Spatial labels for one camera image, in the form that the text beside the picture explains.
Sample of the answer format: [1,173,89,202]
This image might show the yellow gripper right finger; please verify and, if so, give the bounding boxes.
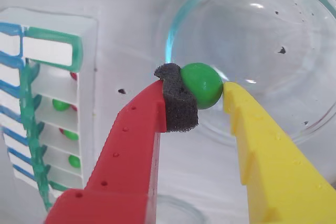
[222,81,336,224]

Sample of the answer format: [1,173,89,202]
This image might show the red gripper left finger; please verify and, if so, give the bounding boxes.
[44,62,200,224]

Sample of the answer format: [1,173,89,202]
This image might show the clear glass dish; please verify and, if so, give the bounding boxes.
[154,0,336,148]
[157,194,208,224]

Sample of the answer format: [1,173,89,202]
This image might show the green blue weekly pill organizer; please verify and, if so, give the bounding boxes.
[0,7,99,211]

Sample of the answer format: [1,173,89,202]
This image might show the white tablecloth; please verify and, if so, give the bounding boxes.
[0,0,336,224]

